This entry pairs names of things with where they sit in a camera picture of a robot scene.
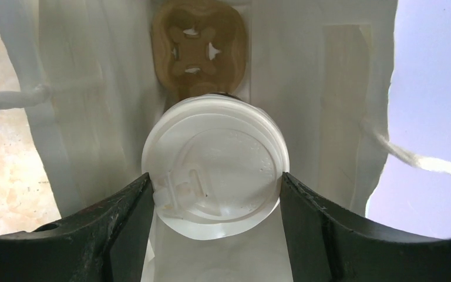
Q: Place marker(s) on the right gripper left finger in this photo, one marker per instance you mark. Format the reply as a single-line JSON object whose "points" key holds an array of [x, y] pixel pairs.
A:
{"points": [[106, 241]]}

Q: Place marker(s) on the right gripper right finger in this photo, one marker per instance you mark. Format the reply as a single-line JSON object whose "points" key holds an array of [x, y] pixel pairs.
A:
{"points": [[327, 242]]}

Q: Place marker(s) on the pale blue paper bag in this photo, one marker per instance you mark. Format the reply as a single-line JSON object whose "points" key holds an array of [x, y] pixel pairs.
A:
{"points": [[320, 69]]}

